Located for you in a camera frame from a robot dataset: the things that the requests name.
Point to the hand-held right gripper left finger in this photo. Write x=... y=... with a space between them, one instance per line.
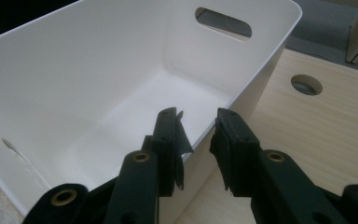
x=166 y=155

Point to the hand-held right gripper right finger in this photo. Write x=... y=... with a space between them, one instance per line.
x=245 y=165

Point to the white plastic bin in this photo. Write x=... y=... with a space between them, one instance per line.
x=90 y=87

